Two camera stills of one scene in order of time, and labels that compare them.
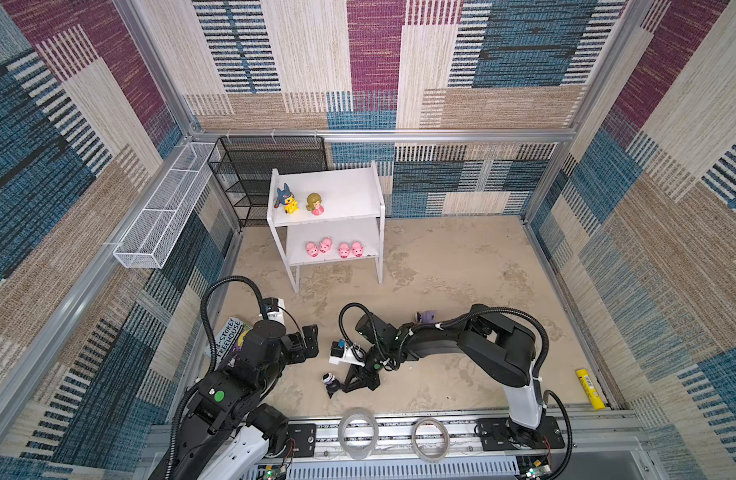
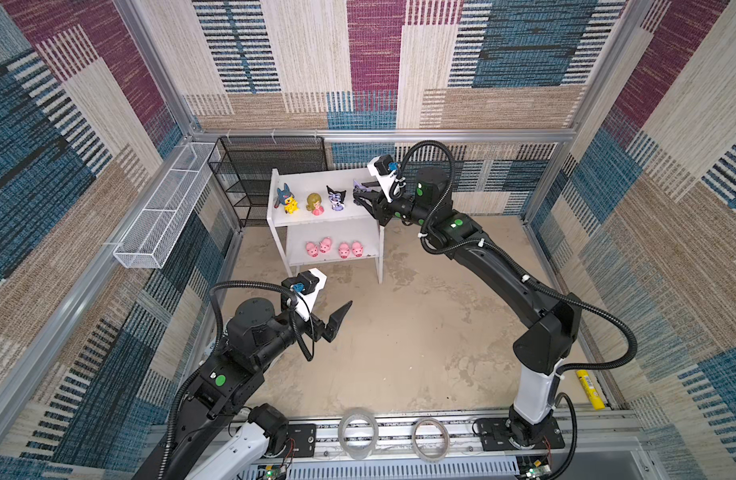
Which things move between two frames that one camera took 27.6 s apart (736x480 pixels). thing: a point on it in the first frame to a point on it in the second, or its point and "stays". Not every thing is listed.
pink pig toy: (357, 249) stays
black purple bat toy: (332, 383) to (336, 198)
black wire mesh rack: (244, 165) stays
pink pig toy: (325, 244) stays
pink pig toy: (312, 249) stays
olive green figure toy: (313, 201) stays
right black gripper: (363, 378) to (380, 209)
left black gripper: (300, 352) to (315, 330)
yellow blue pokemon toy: (286, 198) stays
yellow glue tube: (591, 389) stays
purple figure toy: (427, 316) to (359, 188)
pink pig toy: (344, 250) stays
